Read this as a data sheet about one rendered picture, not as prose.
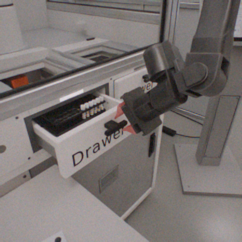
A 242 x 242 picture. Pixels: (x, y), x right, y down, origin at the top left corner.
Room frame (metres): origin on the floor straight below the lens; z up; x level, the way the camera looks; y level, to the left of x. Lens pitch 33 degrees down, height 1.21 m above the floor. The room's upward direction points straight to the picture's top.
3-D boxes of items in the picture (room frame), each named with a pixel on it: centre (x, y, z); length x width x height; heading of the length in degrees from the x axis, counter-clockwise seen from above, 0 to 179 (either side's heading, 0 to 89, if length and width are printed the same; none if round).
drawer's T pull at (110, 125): (0.45, 0.02, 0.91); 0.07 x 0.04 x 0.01; 138
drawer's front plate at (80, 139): (0.47, 0.04, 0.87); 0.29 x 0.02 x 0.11; 138
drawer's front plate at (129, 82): (0.78, -0.08, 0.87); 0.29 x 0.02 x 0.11; 138
